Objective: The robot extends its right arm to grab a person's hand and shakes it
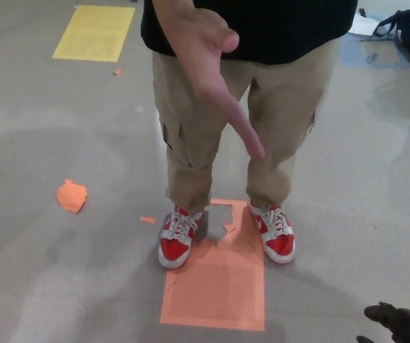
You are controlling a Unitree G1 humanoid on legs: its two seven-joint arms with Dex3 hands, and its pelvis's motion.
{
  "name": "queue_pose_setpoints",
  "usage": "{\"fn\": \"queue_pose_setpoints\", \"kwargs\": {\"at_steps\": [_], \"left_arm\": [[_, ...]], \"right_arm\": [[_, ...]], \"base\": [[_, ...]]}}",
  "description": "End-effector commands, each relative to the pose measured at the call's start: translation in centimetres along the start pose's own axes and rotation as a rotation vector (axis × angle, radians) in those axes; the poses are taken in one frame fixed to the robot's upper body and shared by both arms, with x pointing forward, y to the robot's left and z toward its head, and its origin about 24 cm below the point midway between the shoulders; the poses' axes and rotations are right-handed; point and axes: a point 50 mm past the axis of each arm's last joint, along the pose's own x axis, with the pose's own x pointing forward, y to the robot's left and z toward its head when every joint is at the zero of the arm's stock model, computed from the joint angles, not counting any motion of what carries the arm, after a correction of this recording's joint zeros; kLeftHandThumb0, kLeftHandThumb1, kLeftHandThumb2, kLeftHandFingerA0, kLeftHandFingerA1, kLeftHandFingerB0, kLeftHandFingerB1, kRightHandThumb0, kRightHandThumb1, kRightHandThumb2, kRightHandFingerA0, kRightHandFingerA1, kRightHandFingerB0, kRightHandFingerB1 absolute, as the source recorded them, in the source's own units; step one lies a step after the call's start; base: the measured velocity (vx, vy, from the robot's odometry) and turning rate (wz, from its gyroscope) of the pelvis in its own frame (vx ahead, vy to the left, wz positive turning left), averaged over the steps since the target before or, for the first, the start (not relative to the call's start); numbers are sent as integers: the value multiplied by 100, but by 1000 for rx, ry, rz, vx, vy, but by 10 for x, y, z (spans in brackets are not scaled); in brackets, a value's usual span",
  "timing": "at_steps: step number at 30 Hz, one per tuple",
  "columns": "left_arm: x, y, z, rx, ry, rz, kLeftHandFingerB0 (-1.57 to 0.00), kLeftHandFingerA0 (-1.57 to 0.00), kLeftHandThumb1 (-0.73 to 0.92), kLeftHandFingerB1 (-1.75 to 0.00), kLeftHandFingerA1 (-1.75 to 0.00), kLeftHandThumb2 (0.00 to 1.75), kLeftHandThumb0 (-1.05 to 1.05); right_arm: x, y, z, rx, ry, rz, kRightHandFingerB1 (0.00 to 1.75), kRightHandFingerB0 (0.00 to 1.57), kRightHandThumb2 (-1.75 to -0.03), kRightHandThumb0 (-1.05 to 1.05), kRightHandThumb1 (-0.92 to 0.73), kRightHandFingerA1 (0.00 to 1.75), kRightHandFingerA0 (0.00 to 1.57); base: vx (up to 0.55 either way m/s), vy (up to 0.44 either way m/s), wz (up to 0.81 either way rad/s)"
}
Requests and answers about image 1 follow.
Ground person's right hand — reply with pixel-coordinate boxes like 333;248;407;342
154;0;266;160

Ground black t-shirt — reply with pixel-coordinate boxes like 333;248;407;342
140;0;359;66

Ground khaki cargo trousers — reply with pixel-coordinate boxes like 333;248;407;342
151;38;342;212

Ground yellow paper sheet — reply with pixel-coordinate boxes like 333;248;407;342
51;4;136;63

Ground blue paper sheet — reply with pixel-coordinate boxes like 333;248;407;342
340;34;410;69

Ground red white left sneaker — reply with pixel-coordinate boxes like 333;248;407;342
247;201;296;265

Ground red white sneaker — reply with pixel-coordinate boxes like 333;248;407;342
247;201;296;265
157;203;204;270

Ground crumpled orange paper piece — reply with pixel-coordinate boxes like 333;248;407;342
55;179;89;215

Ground white paper sheet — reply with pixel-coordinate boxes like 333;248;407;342
347;9;396;37

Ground red white right sneaker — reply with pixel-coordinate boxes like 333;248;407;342
157;203;204;270

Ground torn orange paper sheet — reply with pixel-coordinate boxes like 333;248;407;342
159;199;266;332

